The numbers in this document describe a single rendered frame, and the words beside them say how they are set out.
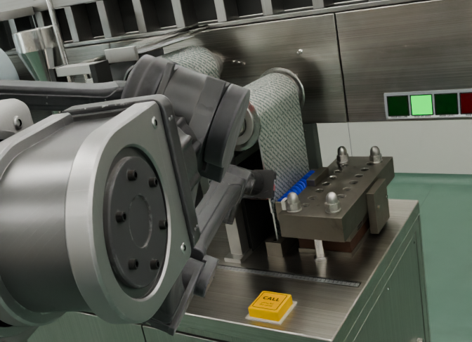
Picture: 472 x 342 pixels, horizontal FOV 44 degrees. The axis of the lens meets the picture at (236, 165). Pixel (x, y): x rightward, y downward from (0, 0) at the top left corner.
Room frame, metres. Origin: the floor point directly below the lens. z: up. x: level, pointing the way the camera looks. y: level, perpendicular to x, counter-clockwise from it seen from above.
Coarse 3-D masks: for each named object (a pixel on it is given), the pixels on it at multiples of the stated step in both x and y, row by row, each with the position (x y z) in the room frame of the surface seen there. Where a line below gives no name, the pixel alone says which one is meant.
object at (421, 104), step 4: (412, 96) 1.43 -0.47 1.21; (416, 96) 1.42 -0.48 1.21; (420, 96) 1.42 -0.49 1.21; (424, 96) 1.41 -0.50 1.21; (428, 96) 1.40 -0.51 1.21; (412, 100) 1.43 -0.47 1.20; (416, 100) 1.42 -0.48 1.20; (420, 100) 1.42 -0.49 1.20; (424, 100) 1.41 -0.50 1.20; (428, 100) 1.40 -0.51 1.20; (412, 104) 1.43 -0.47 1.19; (416, 104) 1.42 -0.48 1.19; (420, 104) 1.42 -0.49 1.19; (424, 104) 1.41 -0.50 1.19; (428, 104) 1.40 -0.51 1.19; (412, 108) 1.43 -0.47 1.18; (416, 108) 1.42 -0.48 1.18; (420, 108) 1.42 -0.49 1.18; (424, 108) 1.41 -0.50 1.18; (428, 108) 1.40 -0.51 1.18; (412, 112) 1.43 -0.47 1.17; (416, 112) 1.42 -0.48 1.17; (420, 112) 1.42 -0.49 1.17; (424, 112) 1.41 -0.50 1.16; (428, 112) 1.41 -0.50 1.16; (432, 112) 1.40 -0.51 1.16
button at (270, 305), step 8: (264, 296) 1.09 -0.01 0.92; (272, 296) 1.08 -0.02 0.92; (280, 296) 1.07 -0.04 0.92; (288, 296) 1.07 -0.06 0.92; (256, 304) 1.06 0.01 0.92; (264, 304) 1.06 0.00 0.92; (272, 304) 1.05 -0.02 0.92; (280, 304) 1.05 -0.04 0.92; (288, 304) 1.06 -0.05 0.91; (256, 312) 1.05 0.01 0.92; (264, 312) 1.03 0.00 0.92; (272, 312) 1.03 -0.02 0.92; (280, 312) 1.03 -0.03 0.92
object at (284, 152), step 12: (300, 120) 1.50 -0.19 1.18; (276, 132) 1.39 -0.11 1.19; (288, 132) 1.44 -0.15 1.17; (300, 132) 1.49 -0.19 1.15; (264, 144) 1.33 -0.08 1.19; (276, 144) 1.38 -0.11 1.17; (288, 144) 1.43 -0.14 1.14; (300, 144) 1.48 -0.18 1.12; (264, 156) 1.32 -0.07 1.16; (276, 156) 1.37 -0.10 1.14; (288, 156) 1.42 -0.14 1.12; (300, 156) 1.48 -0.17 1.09; (264, 168) 1.32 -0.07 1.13; (276, 168) 1.36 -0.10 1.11; (288, 168) 1.41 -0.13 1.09; (300, 168) 1.47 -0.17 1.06; (276, 180) 1.35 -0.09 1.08; (288, 180) 1.40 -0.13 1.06; (276, 192) 1.34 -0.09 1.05
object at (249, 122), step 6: (294, 84) 1.53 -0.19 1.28; (246, 114) 1.32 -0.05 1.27; (246, 120) 1.32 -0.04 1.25; (252, 120) 1.31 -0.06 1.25; (246, 126) 1.32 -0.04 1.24; (252, 126) 1.31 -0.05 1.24; (246, 132) 1.32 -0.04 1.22; (252, 132) 1.31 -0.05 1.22; (240, 138) 1.33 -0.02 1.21; (246, 138) 1.32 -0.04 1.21; (240, 144) 1.33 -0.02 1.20
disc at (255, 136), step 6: (252, 108) 1.31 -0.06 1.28; (252, 114) 1.31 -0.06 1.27; (258, 114) 1.31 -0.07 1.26; (258, 120) 1.31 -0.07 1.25; (258, 126) 1.31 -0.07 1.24; (258, 132) 1.31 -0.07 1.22; (252, 138) 1.32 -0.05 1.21; (246, 144) 1.33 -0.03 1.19; (252, 144) 1.32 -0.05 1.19; (240, 150) 1.34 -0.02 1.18
